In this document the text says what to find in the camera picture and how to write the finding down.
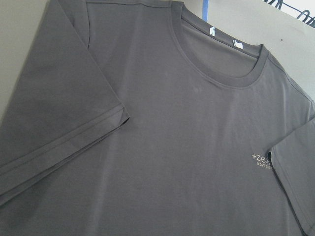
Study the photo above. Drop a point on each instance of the dark brown t-shirt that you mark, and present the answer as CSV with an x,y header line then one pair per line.
x,y
137,118

